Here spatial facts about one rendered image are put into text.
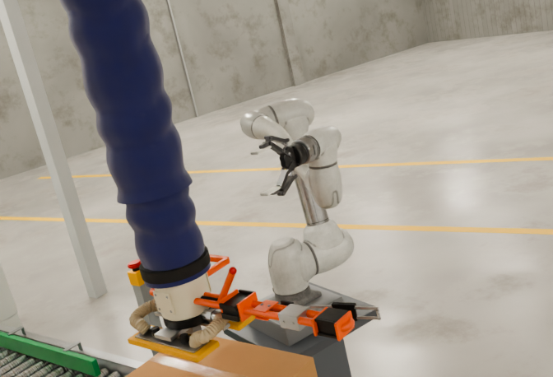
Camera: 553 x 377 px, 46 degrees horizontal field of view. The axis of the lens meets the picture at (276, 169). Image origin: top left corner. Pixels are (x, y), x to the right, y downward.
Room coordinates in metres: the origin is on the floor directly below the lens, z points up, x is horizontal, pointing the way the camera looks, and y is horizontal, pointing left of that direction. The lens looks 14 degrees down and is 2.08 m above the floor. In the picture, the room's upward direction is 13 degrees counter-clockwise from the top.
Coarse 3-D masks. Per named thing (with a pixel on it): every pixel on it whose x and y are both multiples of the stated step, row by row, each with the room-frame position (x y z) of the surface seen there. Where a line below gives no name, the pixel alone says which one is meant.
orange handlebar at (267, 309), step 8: (216, 256) 2.26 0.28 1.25; (224, 256) 2.24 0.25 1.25; (216, 264) 2.18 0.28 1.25; (224, 264) 2.19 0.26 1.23; (208, 272) 2.14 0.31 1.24; (152, 288) 2.09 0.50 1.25; (216, 296) 1.92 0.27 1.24; (200, 304) 1.91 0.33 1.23; (208, 304) 1.88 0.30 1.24; (216, 304) 1.86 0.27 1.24; (256, 304) 1.80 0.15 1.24; (264, 304) 1.77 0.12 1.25; (272, 304) 1.76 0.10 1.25; (248, 312) 1.77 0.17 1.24; (256, 312) 1.75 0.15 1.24; (264, 312) 1.72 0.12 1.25; (272, 312) 1.72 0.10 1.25; (312, 312) 1.67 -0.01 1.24; (304, 320) 1.63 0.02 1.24; (352, 320) 1.57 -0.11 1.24; (344, 328) 1.55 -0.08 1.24
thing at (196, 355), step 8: (152, 328) 1.98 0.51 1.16; (160, 328) 2.02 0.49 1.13; (136, 336) 2.00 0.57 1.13; (144, 336) 1.99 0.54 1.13; (152, 336) 1.98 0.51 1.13; (184, 336) 1.88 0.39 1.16; (136, 344) 1.98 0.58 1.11; (144, 344) 1.95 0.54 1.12; (152, 344) 1.93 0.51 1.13; (160, 344) 1.92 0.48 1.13; (168, 344) 1.90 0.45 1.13; (176, 344) 1.88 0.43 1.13; (184, 344) 1.87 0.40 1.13; (208, 344) 1.85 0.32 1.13; (216, 344) 1.85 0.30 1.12; (168, 352) 1.87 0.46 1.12; (176, 352) 1.84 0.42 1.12; (184, 352) 1.83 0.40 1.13; (192, 352) 1.82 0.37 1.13; (200, 352) 1.81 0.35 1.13; (208, 352) 1.82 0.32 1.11; (192, 360) 1.80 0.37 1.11; (200, 360) 1.79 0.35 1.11
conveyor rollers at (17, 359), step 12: (0, 348) 3.48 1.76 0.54; (0, 360) 3.37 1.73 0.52; (12, 360) 3.33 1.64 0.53; (24, 360) 3.29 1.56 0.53; (36, 360) 3.25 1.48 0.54; (0, 372) 3.19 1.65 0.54; (12, 372) 3.15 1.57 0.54; (24, 372) 3.11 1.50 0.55; (36, 372) 3.08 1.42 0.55; (48, 372) 3.09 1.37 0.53; (60, 372) 3.05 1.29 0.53; (72, 372) 3.00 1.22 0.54; (108, 372) 2.94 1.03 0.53
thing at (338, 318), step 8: (320, 312) 1.63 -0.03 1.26; (328, 312) 1.61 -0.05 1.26; (336, 312) 1.61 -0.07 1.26; (344, 312) 1.60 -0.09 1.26; (312, 320) 1.59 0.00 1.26; (320, 320) 1.58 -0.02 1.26; (328, 320) 1.57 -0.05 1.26; (336, 320) 1.56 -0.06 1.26; (344, 320) 1.57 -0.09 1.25; (320, 328) 1.59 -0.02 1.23; (328, 328) 1.58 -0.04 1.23; (336, 328) 1.54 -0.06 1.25; (352, 328) 1.59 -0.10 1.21; (328, 336) 1.57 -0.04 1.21; (336, 336) 1.56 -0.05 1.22; (344, 336) 1.56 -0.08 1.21
